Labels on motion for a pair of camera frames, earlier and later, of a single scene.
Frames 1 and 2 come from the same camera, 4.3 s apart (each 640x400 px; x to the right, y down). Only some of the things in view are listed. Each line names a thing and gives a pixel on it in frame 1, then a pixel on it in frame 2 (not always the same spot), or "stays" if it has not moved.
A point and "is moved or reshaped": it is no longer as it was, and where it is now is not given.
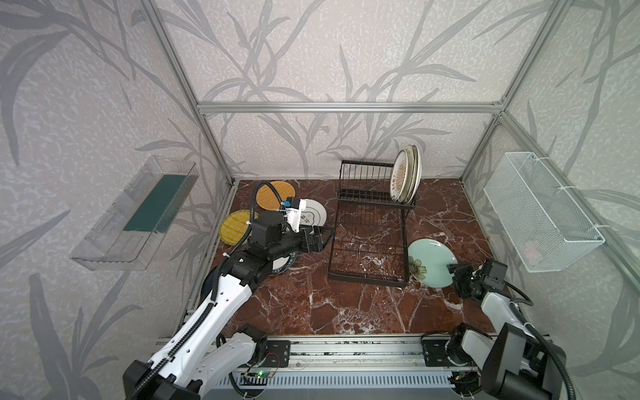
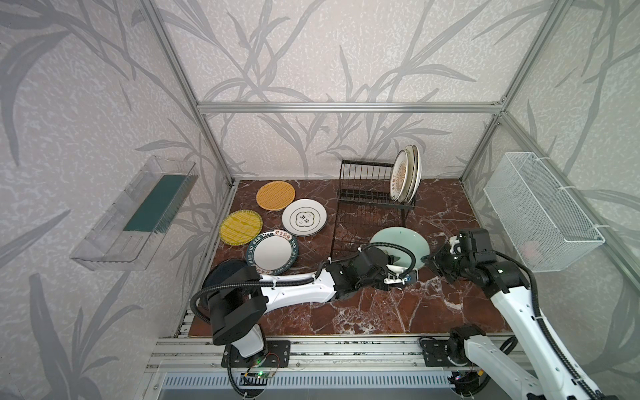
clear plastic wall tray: x=123 y=236 stays
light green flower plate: x=428 y=259 is moved or reshaped
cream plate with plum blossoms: x=417 y=172 stays
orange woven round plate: x=267 y=198 stays
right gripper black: x=461 y=270 → x=434 y=262
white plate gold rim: x=312 y=212 stays
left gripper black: x=315 y=246 → x=388 y=260
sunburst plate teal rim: x=411 y=157 stays
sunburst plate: x=398 y=177 stays
